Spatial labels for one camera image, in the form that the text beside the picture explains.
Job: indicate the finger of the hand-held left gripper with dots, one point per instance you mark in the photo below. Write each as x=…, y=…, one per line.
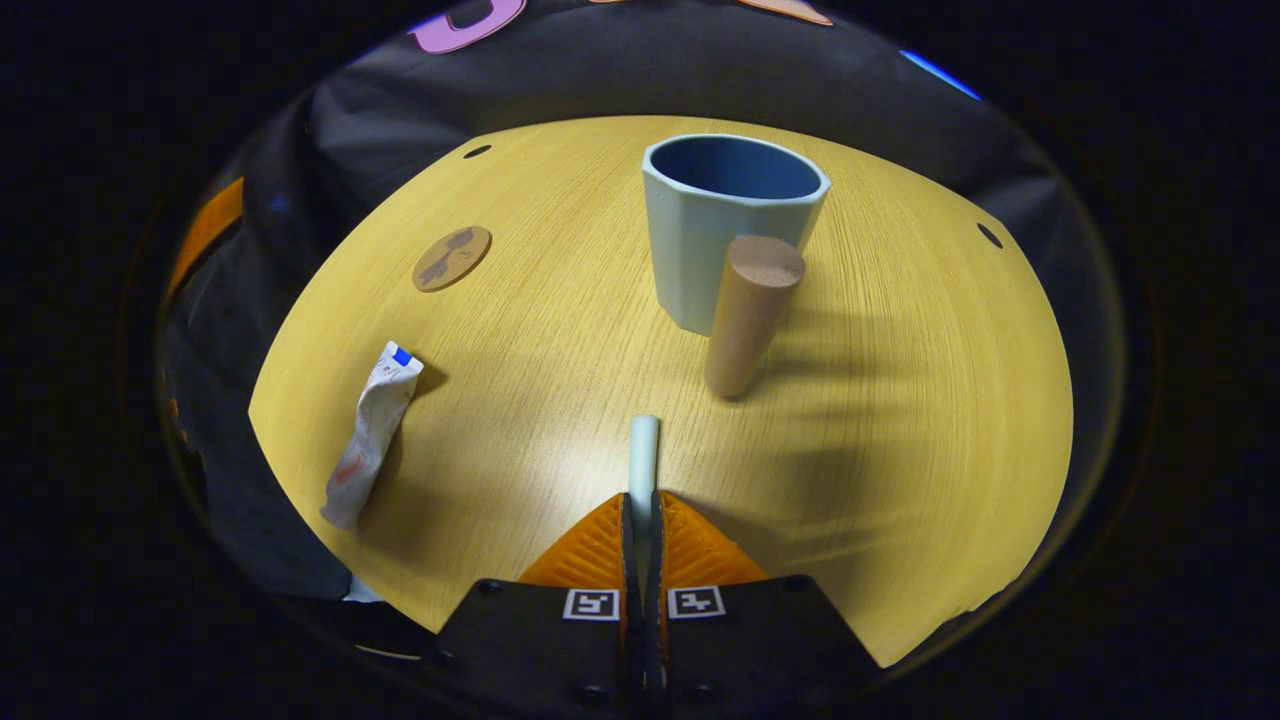
x=208, y=228

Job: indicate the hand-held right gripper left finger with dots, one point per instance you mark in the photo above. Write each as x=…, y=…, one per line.
x=628, y=600

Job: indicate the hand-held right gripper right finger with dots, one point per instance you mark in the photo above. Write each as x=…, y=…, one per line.
x=655, y=600

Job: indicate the white toothbrush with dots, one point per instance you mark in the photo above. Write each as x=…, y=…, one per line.
x=643, y=460

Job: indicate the round wooden coaster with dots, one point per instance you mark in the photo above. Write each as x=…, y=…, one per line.
x=452, y=258

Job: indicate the white toothpaste tube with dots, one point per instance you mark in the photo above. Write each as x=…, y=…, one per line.
x=372, y=435

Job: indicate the wooden desktop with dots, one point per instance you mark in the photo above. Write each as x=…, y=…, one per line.
x=560, y=380

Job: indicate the black backdrop cloth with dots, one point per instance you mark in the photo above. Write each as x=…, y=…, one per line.
x=600, y=70

